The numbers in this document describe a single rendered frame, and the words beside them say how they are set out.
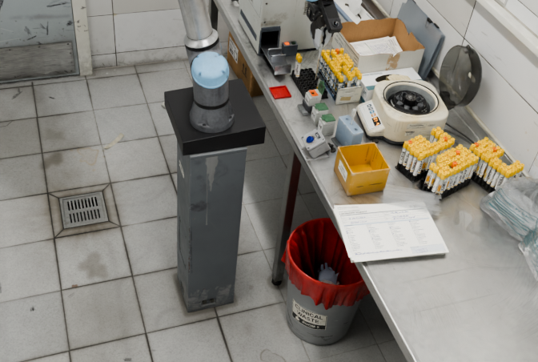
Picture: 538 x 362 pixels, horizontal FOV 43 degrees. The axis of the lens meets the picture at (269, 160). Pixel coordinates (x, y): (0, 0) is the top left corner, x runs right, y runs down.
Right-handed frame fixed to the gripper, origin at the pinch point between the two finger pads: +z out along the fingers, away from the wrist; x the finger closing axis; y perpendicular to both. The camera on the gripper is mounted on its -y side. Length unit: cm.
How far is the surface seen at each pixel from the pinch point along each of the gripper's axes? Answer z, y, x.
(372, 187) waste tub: 24, -46, -1
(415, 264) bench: 27, -77, 0
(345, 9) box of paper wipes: 21, 55, -40
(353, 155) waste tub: 21.4, -33.3, -0.2
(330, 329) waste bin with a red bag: 102, -47, 1
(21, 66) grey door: 103, 167, 96
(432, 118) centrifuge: 15.5, -28.6, -32.1
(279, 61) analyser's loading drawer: 22.6, 26.4, 2.3
